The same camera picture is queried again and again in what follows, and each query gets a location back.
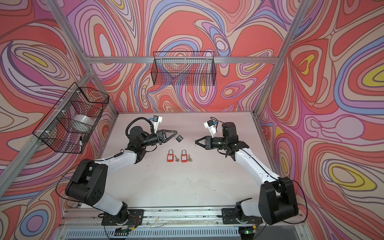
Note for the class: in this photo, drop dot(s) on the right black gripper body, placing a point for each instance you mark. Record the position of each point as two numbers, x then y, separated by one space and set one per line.
216 143

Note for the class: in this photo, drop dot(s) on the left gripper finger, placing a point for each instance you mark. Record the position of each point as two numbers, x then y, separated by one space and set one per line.
168 138
170 132

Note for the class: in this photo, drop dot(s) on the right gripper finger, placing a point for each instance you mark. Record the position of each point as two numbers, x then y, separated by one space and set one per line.
202 139
205 146

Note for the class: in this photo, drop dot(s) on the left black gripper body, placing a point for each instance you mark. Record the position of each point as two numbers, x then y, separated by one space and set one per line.
159 138

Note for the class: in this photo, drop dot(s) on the small black padlock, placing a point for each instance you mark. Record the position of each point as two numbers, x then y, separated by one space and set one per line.
179 138

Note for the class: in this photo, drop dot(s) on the red padlock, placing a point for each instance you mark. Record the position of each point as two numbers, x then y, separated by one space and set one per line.
184 156
170 156

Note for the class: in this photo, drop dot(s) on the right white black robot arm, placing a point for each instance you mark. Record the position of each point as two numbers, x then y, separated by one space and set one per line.
277 198

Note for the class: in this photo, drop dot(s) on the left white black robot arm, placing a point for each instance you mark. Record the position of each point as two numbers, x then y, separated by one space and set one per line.
87 184

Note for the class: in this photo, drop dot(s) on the white tape roll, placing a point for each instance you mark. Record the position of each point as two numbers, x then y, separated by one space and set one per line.
83 119

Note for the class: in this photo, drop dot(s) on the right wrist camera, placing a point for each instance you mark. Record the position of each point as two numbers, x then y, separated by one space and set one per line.
211 125

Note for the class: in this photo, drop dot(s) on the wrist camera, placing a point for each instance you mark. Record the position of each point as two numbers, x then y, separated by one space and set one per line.
156 120
211 125

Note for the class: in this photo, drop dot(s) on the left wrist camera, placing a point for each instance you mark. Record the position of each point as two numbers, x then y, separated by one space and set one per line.
156 120

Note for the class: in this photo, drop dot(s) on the back black wire basket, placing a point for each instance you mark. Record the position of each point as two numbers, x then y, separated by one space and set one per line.
184 68

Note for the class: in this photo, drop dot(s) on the black wire basket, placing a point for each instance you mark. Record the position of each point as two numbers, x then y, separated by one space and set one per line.
62 134
184 68

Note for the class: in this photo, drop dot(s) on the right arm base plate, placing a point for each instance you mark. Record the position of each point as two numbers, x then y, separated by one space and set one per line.
232 216

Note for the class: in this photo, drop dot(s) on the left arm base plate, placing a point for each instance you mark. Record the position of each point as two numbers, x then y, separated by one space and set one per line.
130 218

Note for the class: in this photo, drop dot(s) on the left black wire basket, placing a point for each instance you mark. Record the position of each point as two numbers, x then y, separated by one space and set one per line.
62 134

